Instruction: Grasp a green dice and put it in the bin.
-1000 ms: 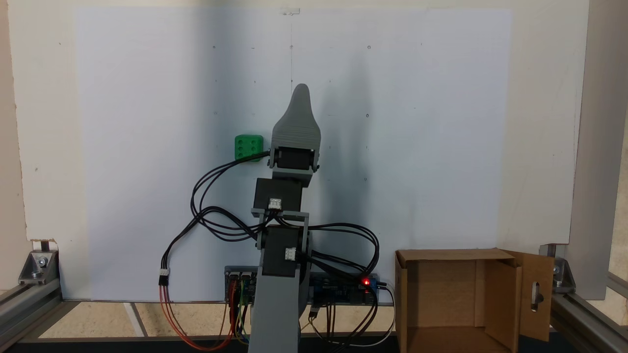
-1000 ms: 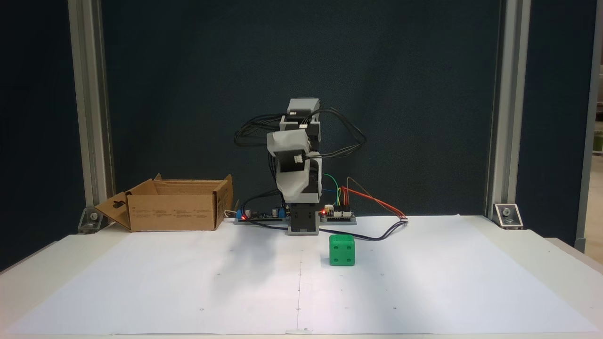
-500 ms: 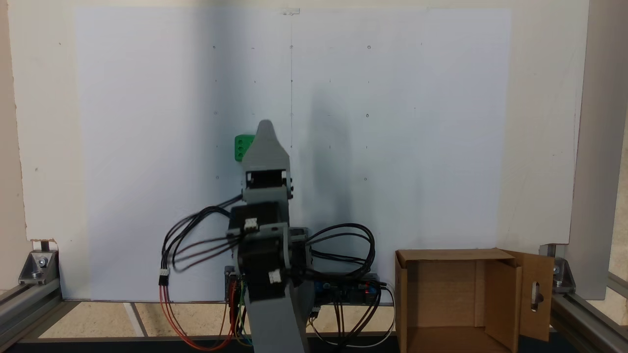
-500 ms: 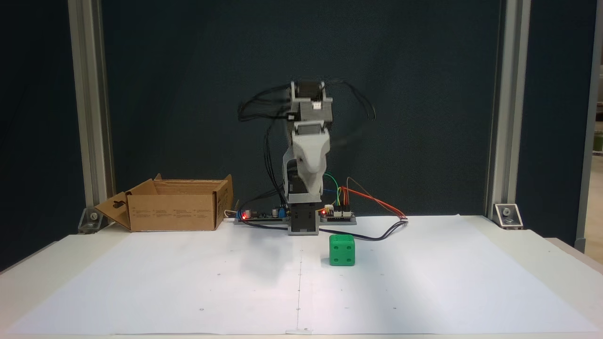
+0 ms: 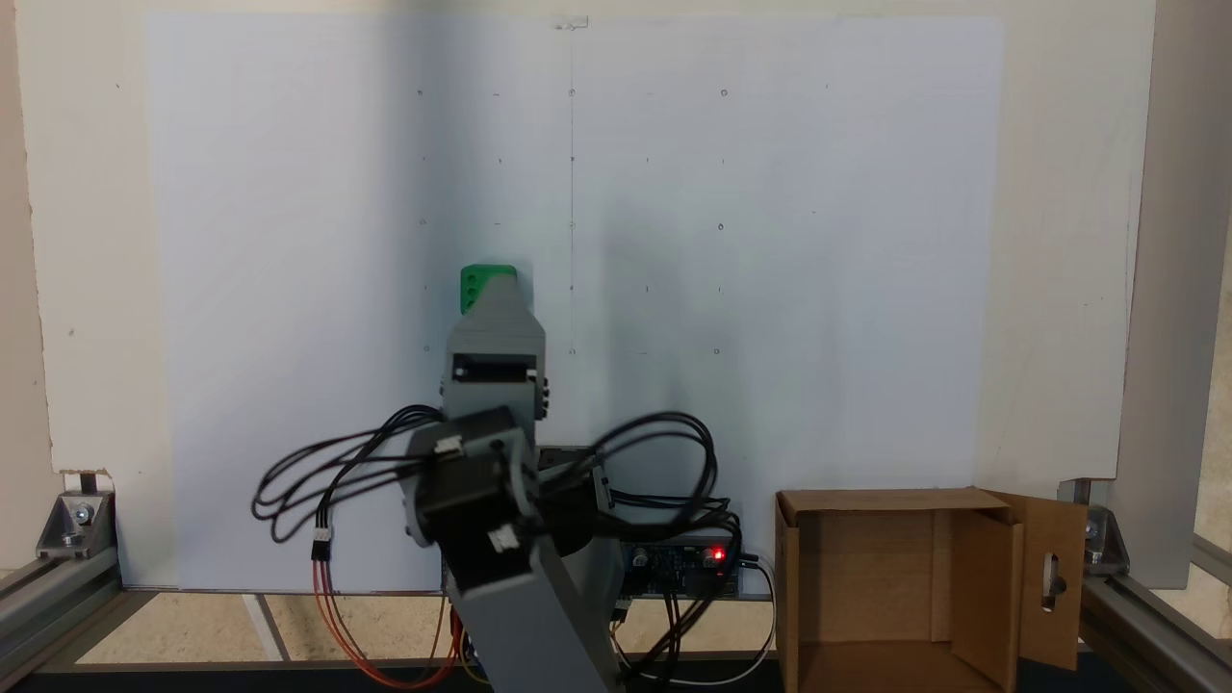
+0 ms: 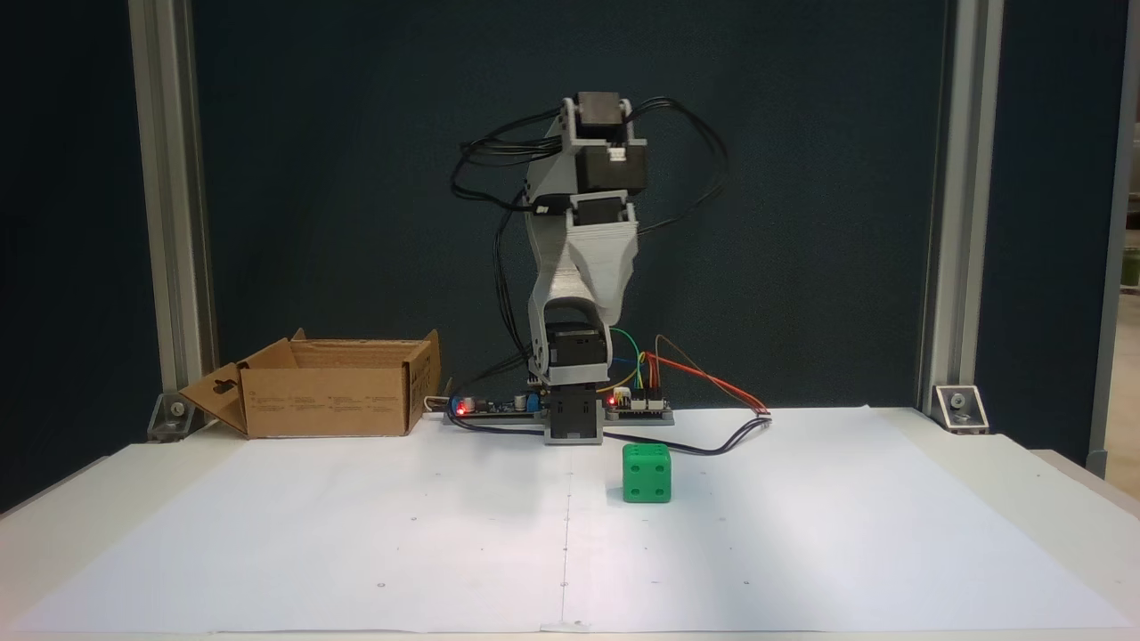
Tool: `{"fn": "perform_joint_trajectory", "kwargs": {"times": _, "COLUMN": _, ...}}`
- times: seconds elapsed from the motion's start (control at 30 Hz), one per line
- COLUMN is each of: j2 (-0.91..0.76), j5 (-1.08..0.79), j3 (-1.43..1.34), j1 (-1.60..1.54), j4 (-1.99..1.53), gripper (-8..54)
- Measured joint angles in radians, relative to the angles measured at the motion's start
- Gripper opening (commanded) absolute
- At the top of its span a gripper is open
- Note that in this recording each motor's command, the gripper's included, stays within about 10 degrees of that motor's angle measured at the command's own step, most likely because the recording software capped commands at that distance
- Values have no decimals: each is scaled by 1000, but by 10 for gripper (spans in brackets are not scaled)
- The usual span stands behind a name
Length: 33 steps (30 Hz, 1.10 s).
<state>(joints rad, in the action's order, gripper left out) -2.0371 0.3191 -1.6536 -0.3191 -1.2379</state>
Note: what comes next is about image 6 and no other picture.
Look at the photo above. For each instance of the grey wedge gripper finger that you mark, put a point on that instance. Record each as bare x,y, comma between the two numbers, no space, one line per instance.
606,258

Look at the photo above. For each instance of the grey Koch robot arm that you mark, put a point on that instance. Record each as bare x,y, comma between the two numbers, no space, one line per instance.
574,418

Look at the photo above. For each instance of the grey aluminium frame post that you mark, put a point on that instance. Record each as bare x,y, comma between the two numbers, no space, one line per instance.
174,223
962,223
1113,267

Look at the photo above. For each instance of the blue circuit board, red LED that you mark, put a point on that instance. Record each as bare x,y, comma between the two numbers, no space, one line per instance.
499,406

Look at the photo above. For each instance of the brown cardboard box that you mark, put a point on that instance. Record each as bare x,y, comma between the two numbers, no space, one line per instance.
329,401

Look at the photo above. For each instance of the green dice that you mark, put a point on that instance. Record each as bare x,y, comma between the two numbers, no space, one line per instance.
647,476

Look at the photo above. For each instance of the metal corner bracket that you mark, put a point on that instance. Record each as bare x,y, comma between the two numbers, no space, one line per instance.
960,409
174,417

